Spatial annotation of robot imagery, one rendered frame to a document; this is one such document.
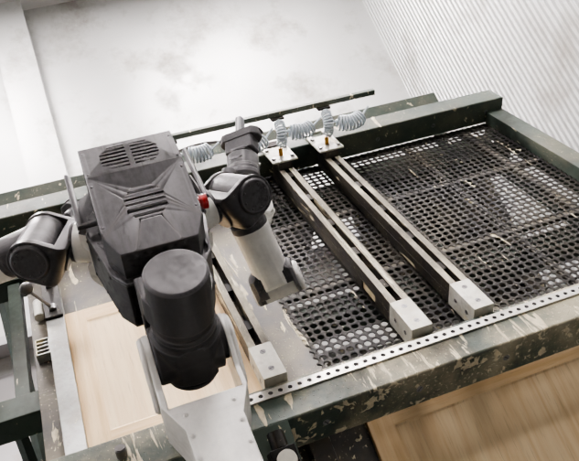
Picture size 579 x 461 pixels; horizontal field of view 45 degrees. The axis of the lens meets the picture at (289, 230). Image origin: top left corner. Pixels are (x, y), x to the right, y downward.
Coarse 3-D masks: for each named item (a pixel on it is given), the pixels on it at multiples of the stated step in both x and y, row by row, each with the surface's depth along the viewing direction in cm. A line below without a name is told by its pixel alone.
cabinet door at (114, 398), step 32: (96, 320) 205; (96, 352) 193; (128, 352) 192; (96, 384) 182; (128, 384) 182; (224, 384) 179; (256, 384) 178; (96, 416) 173; (128, 416) 172; (160, 416) 171
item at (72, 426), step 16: (48, 320) 203; (64, 320) 202; (48, 336) 197; (64, 336) 196; (64, 352) 191; (64, 368) 185; (64, 384) 180; (64, 400) 176; (64, 416) 171; (80, 416) 170; (64, 432) 167; (80, 432) 166; (64, 448) 163; (80, 448) 162
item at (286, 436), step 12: (252, 432) 161; (264, 432) 162; (276, 432) 156; (288, 432) 162; (264, 444) 160; (276, 444) 155; (288, 444) 161; (264, 456) 159; (276, 456) 153; (288, 456) 152; (300, 456) 160
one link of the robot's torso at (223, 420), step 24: (144, 336) 129; (144, 360) 126; (240, 360) 130; (240, 384) 128; (192, 408) 122; (216, 408) 122; (240, 408) 122; (168, 432) 125; (192, 432) 118; (216, 432) 118; (240, 432) 118; (192, 456) 120; (216, 456) 115; (240, 456) 115
